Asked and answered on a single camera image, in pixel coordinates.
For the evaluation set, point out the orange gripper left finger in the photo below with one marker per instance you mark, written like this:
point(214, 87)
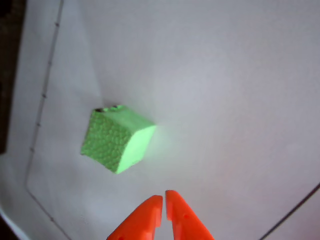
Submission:
point(142, 220)

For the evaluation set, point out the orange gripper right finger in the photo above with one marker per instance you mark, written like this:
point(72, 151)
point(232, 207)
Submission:
point(185, 222)

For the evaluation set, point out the green textured foam block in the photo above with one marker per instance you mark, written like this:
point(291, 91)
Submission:
point(110, 140)

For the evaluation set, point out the white paper sheet drawn rectangle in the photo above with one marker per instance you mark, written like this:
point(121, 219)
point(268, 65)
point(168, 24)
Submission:
point(212, 87)

